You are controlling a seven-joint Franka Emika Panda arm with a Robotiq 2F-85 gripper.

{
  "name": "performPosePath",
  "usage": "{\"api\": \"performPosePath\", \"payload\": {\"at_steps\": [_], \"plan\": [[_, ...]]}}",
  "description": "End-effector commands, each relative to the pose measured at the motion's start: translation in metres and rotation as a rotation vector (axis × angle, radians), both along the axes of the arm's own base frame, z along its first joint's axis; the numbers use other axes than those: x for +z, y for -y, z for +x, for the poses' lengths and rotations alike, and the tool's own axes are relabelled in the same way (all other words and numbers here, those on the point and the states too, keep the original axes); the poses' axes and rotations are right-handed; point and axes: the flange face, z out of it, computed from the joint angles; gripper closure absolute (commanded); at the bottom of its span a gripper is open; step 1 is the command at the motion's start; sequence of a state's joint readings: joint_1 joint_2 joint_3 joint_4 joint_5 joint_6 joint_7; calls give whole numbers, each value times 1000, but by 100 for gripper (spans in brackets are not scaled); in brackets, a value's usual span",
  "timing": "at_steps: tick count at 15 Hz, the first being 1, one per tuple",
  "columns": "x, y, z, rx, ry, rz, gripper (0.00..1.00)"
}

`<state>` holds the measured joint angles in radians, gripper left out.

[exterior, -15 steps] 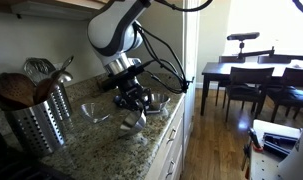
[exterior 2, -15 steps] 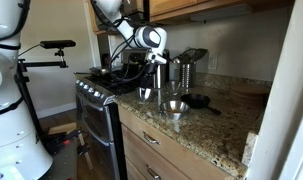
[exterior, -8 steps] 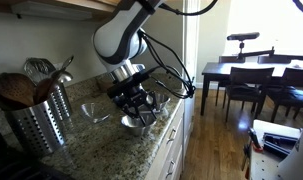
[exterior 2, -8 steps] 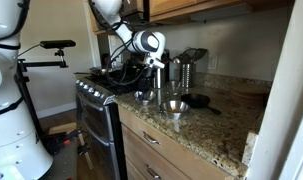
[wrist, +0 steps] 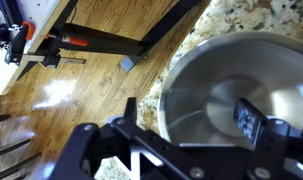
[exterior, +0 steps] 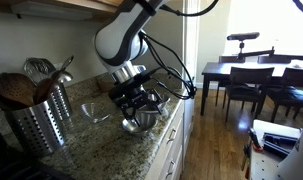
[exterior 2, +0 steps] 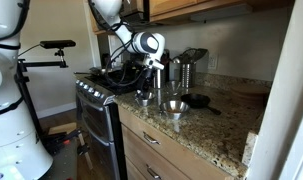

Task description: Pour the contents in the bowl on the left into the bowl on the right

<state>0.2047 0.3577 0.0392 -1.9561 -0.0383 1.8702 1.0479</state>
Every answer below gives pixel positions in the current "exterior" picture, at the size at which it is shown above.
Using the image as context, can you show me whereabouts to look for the wooden slotted spoon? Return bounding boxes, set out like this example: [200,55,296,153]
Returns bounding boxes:
[0,72,37,109]

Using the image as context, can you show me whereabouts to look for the dark wooden dining chair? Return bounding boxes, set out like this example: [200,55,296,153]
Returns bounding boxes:
[224,66,275,123]
[214,55,247,107]
[265,67,303,123]
[257,54,292,64]

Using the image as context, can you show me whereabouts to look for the white perforated workbench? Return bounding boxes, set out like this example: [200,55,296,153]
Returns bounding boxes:
[249,119,303,180]

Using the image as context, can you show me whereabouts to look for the black stereo camera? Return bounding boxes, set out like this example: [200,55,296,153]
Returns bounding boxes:
[226,32,261,42]

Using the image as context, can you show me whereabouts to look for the black hanging cable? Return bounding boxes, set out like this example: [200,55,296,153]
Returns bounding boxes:
[292,0,303,18]

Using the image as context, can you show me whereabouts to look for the black cable bundle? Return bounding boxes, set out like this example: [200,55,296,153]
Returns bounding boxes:
[137,0,220,101]

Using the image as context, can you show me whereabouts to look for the steel drawer handle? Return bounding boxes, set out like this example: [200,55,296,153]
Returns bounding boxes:
[165,160,176,179]
[166,128,177,144]

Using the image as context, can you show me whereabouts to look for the clear glass bowl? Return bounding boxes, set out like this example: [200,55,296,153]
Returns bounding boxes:
[79,102,111,124]

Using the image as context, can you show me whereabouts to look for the steel spoon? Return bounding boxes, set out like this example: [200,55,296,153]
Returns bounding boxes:
[57,70,74,84]

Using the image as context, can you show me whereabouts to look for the steel skimmer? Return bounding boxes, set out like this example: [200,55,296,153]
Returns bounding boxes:
[23,57,57,84]

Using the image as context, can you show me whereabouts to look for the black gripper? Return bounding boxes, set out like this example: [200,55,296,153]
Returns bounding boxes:
[108,68,164,124]

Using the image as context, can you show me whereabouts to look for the large perforated steel utensil holder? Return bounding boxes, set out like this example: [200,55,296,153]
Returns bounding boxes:
[5,98,67,158]

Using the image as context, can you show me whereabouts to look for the black tool case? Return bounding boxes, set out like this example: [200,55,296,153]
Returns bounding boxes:
[262,132,299,158]

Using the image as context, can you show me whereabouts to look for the white papers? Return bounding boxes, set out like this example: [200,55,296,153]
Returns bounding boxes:
[290,59,303,70]

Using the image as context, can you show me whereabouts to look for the dark wooden dining table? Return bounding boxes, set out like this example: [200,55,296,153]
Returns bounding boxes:
[200,59,303,116]

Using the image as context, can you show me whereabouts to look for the stack of round wooden boards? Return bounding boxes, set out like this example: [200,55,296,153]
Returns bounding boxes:
[97,74,116,93]

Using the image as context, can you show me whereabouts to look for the wooden upper cabinet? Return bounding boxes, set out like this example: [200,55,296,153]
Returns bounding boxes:
[0,0,124,19]

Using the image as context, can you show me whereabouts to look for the small perforated steel utensil holder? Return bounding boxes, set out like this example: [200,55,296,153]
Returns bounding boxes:
[50,83,73,122]

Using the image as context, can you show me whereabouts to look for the red and black clamp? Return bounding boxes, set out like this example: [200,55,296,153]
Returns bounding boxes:
[242,128,264,180]

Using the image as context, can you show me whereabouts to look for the lower kitchen cabinet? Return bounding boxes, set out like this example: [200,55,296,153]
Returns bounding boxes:
[144,98,186,180]

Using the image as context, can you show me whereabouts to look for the steel ladle handle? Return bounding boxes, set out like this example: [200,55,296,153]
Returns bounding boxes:
[59,54,75,73]

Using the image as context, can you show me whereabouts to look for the black camera stand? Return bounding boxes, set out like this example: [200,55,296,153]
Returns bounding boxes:
[235,40,276,63]

